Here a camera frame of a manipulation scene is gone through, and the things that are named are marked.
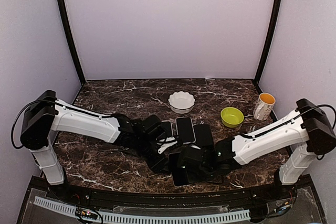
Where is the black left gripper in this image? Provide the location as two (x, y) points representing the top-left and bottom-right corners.
(134, 136), (172, 173)

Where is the pink phone case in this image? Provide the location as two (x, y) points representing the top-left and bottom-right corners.
(161, 121), (173, 138)

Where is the black phone case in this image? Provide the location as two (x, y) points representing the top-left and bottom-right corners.
(194, 124), (214, 149)

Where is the black smartphone silver edge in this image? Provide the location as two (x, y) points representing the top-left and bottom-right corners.
(176, 118), (195, 143)

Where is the lavender phone case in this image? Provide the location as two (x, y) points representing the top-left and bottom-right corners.
(175, 116), (196, 145)

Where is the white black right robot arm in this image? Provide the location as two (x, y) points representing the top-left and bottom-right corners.
(172, 99), (335, 200)

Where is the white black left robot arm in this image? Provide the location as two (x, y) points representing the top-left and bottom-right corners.
(14, 90), (178, 201)

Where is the white scalloped bowl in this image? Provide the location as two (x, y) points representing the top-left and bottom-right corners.
(168, 91), (195, 114)

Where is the green bowl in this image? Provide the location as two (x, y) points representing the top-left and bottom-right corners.
(221, 107), (244, 128)

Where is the white mug yellow inside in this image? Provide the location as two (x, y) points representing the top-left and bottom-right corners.
(254, 92), (276, 121)

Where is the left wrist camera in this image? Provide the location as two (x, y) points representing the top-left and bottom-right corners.
(156, 135), (182, 154)

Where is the white slotted cable duct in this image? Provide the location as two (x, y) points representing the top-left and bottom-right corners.
(33, 196), (251, 223)

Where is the black front table rail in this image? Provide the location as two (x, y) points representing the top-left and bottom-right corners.
(29, 175), (308, 209)

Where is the black left corner post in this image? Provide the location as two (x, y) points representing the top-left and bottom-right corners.
(57, 0), (86, 86)

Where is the black corner post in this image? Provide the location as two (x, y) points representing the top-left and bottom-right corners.
(57, 0), (86, 86)
(254, 0), (281, 85)

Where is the black right corner post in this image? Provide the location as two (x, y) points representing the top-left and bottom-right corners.
(254, 0), (281, 85)

